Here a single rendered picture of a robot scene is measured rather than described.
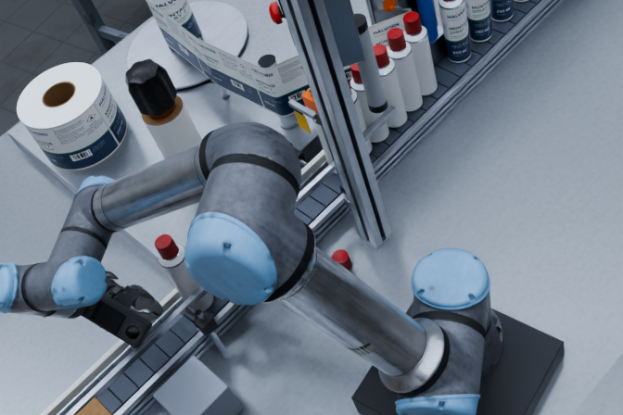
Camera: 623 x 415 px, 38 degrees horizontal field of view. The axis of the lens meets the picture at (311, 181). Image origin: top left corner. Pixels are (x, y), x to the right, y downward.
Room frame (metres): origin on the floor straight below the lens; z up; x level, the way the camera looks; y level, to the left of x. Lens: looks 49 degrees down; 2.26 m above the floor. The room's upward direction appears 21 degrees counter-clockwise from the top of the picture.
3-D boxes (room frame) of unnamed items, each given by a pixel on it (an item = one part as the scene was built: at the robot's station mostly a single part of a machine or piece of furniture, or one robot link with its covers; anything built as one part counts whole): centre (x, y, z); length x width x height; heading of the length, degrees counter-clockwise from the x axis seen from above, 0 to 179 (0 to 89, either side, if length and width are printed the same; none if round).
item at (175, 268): (1.03, 0.28, 0.98); 0.05 x 0.05 x 0.20
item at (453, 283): (0.74, -0.14, 1.05); 0.13 x 0.12 x 0.14; 151
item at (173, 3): (1.78, 0.16, 1.04); 0.09 x 0.09 x 0.29
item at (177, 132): (1.38, 0.23, 1.03); 0.09 x 0.09 x 0.30
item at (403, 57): (1.32, -0.26, 0.98); 0.05 x 0.05 x 0.20
